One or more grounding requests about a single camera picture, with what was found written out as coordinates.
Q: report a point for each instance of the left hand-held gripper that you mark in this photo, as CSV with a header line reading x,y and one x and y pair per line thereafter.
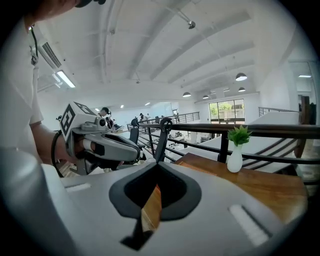
x,y
67,120

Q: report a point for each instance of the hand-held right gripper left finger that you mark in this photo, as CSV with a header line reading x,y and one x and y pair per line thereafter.
x,y
95,207

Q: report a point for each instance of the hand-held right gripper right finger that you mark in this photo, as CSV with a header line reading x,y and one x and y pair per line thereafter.
x,y
212,212

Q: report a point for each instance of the person's left forearm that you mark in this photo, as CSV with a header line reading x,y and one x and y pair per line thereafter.
x,y
50,142

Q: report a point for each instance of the person's left hand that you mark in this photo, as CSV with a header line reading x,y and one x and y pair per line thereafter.
x,y
78,148

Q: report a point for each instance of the black high-back office chair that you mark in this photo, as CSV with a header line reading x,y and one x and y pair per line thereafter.
x,y
135,135
162,142

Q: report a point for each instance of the white vase with green plant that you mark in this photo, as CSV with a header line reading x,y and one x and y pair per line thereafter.
x,y
235,160

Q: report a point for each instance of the black balcony railing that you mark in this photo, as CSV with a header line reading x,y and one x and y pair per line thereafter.
x,y
180,117

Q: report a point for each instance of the dark curved metal railing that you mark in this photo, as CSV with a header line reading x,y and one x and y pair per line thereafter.
x,y
200,127

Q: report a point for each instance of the black dome pendant lamp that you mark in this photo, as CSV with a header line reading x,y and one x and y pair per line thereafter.
x,y
241,77
205,97
241,89
186,94

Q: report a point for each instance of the rectangular ceiling light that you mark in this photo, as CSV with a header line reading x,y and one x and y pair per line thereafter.
x,y
65,78

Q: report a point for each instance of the large glass window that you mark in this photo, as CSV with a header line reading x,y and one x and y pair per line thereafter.
x,y
226,111

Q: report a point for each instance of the ceiling air conditioner vent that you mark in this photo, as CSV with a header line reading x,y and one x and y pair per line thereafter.
x,y
50,55

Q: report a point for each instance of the black stairwell railing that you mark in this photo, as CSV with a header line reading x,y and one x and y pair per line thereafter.
x,y
277,110

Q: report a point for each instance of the person's white shirt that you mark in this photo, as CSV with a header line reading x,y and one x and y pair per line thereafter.
x,y
15,87

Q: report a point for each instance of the ceiling spotlight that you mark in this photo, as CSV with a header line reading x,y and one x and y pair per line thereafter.
x,y
191,25

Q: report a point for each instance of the left hand-held gripper camera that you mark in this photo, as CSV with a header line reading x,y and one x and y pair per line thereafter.
x,y
101,122

